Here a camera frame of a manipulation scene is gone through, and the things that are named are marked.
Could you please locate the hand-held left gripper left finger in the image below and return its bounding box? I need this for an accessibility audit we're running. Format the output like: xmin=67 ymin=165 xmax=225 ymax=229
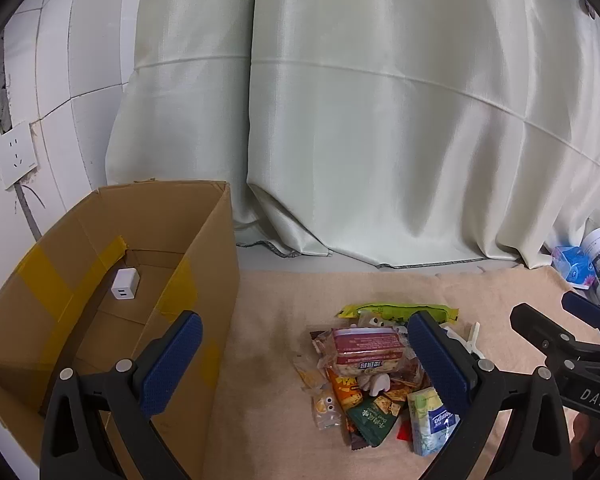
xmin=40 ymin=310 xmax=203 ymax=480

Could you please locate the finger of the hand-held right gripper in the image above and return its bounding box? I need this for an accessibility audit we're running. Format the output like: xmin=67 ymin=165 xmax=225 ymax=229
xmin=510 ymin=302 xmax=600 ymax=376
xmin=561 ymin=291 xmax=600 ymax=347

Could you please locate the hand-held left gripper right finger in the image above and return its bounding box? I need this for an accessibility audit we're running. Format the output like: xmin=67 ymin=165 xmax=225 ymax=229
xmin=407 ymin=310 xmax=573 ymax=480

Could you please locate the clear packet with yellow toy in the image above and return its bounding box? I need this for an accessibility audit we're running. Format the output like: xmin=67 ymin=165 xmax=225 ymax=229
xmin=311 ymin=391 xmax=343 ymax=431

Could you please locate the brown cardboard box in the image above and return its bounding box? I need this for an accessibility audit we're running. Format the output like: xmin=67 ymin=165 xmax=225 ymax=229
xmin=0 ymin=180 xmax=241 ymax=480

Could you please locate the person's right hand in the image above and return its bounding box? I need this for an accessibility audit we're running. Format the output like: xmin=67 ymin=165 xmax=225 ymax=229
xmin=570 ymin=409 xmax=600 ymax=472

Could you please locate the white plastic piece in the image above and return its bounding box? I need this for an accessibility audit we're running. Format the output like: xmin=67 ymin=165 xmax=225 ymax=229
xmin=440 ymin=321 xmax=482 ymax=361

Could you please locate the red-brown snack packet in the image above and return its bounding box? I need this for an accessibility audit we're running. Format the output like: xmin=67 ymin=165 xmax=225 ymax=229
xmin=390 ymin=360 xmax=427 ymax=397

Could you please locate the blue wrapped tissue bundle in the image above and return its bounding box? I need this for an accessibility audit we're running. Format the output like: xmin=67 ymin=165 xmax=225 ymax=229
xmin=551 ymin=246 xmax=599 ymax=290

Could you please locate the green snack bar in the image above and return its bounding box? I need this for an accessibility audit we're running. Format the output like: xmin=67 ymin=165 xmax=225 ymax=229
xmin=336 ymin=302 xmax=460 ymax=323

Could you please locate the pink cracker packet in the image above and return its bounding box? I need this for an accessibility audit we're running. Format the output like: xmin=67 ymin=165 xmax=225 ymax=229
xmin=330 ymin=327 xmax=412 ymax=377

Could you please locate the light green tissue pack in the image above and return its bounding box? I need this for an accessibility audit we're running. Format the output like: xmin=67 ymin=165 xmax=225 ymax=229
xmin=406 ymin=389 xmax=461 ymax=457

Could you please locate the white toy figure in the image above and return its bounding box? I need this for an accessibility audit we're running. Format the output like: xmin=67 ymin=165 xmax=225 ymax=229
xmin=357 ymin=312 xmax=411 ymax=335

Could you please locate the white charger block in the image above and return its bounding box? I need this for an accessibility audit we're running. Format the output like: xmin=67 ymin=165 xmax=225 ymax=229
xmin=111 ymin=268 xmax=141 ymax=302

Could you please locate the dark green snack packet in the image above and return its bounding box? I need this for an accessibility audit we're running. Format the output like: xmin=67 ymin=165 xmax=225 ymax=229
xmin=347 ymin=397 xmax=401 ymax=448

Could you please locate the dark brown snack packet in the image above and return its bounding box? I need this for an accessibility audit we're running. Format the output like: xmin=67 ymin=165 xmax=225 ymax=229
xmin=346 ymin=417 xmax=377 ymax=452

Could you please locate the brown snack in clear wrapper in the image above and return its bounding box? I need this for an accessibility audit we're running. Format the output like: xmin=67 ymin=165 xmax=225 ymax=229
xmin=310 ymin=329 xmax=339 ymax=368

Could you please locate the beige blanket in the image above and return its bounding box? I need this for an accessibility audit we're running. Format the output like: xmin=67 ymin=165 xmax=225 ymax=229
xmin=100 ymin=265 xmax=600 ymax=480

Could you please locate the clear packet with orange snack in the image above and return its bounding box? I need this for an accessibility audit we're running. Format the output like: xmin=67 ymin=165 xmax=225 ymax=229
xmin=294 ymin=355 xmax=327 ymax=392

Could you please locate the pale green curtain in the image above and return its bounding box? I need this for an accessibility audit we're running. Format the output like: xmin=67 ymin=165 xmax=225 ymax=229
xmin=105 ymin=0 xmax=600 ymax=271

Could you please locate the grey wall cable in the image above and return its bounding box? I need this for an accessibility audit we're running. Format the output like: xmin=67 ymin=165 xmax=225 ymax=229
xmin=16 ymin=182 xmax=46 ymax=241

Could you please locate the white wall socket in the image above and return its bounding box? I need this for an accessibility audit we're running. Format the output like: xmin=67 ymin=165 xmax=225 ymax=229
xmin=0 ymin=121 xmax=38 ymax=191

